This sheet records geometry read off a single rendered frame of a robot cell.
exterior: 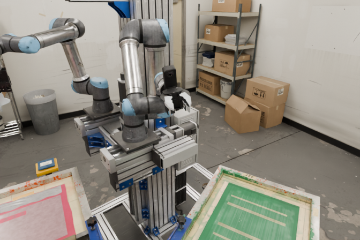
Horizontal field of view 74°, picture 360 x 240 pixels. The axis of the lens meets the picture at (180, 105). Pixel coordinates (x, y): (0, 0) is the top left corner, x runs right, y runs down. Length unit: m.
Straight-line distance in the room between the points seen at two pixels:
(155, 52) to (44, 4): 3.44
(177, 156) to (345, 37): 3.10
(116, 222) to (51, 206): 0.93
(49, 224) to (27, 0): 3.61
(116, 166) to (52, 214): 0.40
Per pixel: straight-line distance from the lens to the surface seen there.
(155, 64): 1.24
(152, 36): 1.20
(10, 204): 1.68
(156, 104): 1.02
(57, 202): 1.58
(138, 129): 1.34
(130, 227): 2.32
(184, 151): 1.44
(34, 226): 1.50
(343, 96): 4.06
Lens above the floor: 1.97
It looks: 23 degrees down
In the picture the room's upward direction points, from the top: straight up
